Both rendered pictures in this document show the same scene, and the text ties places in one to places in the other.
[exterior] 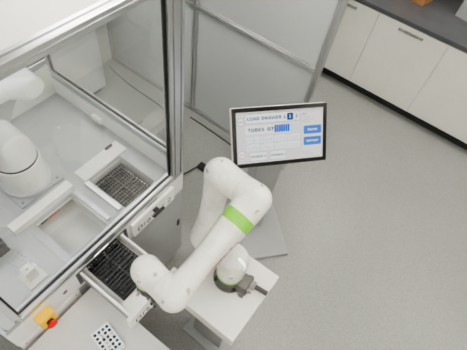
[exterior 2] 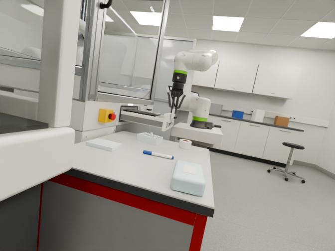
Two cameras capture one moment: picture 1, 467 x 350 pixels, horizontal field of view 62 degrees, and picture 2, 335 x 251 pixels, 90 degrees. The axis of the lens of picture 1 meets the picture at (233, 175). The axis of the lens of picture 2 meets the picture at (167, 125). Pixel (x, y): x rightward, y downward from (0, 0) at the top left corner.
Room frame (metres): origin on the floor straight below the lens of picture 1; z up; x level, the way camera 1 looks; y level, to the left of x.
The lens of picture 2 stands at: (-0.58, 0.56, 1.00)
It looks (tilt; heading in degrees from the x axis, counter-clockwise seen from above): 8 degrees down; 344
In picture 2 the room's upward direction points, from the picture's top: 10 degrees clockwise
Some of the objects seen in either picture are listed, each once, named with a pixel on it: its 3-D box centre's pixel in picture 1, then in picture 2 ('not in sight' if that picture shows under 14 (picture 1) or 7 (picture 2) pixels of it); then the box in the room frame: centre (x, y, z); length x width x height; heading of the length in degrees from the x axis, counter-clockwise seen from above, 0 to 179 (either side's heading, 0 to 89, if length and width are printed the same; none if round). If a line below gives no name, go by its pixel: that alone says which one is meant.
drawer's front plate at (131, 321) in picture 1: (153, 296); (169, 121); (0.53, 0.24, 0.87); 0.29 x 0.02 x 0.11; 153
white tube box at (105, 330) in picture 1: (108, 340); (149, 138); (0.34, 0.39, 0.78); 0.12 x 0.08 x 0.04; 52
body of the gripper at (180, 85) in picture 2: not in sight; (177, 90); (0.49, 0.23, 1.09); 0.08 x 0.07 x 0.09; 63
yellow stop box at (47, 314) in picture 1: (46, 317); (106, 115); (0.36, 0.64, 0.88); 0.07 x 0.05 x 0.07; 153
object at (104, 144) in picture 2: not in sight; (104, 144); (0.18, 0.62, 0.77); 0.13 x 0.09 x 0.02; 63
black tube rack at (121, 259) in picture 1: (120, 269); (142, 116); (0.62, 0.42, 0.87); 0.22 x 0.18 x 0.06; 63
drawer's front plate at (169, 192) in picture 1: (153, 210); (145, 112); (0.94, 0.36, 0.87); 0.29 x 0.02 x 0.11; 153
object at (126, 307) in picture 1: (119, 269); (141, 116); (0.62, 0.43, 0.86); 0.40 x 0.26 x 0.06; 63
